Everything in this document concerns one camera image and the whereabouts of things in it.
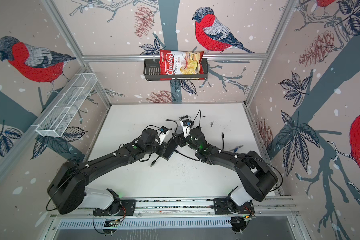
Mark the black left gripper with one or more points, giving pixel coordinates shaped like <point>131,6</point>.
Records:
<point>162,147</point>

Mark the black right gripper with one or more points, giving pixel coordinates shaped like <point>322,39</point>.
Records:
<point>179,139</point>

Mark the black power adapter with cable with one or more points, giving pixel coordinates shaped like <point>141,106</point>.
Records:
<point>184,117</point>

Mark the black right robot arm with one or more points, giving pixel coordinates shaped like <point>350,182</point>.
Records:
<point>257,177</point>

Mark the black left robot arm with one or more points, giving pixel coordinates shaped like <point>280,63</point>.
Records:
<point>67,189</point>

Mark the red cassava chips bag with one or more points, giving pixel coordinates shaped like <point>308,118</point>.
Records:
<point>176,63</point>

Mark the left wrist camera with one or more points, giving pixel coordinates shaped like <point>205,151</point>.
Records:
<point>163,132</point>

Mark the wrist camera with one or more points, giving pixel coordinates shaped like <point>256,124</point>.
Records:
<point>163,132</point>
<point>186,125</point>

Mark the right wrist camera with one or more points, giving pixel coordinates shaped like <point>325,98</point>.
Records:
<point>186,125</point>

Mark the aluminium mounting rail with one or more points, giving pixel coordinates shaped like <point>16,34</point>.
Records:
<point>187,207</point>

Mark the black wall basket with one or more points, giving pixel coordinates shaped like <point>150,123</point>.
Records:
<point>152,72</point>

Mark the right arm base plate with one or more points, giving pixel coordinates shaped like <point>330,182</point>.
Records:
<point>228,207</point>

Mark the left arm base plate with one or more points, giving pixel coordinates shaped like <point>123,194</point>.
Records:
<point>123,207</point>

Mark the white wire mesh shelf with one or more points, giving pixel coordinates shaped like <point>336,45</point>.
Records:
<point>69,101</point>

